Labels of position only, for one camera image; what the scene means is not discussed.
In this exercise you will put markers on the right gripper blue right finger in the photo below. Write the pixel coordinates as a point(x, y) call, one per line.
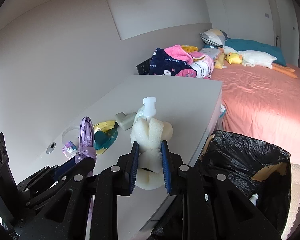
point(170, 167)

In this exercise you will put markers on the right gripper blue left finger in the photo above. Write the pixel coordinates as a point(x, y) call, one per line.
point(128, 164)

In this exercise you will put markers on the white foam packing piece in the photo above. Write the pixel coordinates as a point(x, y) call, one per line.
point(149, 135)

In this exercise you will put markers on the purple plastic bag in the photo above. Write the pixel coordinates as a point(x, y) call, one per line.
point(86, 141)

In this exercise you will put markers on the white green bottle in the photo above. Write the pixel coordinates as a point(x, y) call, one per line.
point(253, 199)

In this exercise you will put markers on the black trash bag bin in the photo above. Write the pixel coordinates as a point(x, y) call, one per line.
point(213, 196)

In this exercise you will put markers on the yellow teal paper bag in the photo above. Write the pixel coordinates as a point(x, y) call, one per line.
point(105, 134)

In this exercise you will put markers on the grey foam piece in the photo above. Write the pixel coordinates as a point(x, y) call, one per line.
point(125, 122)

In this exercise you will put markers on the white spray bottle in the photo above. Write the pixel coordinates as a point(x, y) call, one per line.
point(148, 110)

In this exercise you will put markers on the clear plastic jar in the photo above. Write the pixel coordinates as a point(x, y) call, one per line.
point(71, 134)

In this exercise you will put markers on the white kitty plush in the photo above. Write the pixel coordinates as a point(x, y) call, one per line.
point(222, 111)

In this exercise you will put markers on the navy pink clothes pile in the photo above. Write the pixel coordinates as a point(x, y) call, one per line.
point(186, 61)

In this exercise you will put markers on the pink sheet bed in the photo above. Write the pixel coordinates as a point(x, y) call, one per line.
point(263, 104)

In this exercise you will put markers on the yellow duck plush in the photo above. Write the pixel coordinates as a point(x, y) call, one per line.
point(234, 58)

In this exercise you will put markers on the foam puzzle floor mat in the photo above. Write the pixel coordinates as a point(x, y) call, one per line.
point(293, 219)

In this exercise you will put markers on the white goose plush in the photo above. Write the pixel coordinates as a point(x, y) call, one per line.
point(254, 58)

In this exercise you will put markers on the patterned grey yellow pillow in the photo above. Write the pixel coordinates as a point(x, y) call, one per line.
point(214, 37)

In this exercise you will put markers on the teal pillow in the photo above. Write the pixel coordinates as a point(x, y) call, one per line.
point(241, 45)

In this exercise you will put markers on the white door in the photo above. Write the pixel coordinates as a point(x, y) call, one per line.
point(286, 31)

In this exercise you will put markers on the desk cable grommet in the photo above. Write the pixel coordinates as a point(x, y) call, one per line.
point(50, 148)

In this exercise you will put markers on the black wall socket panel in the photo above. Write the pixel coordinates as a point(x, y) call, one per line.
point(144, 67)

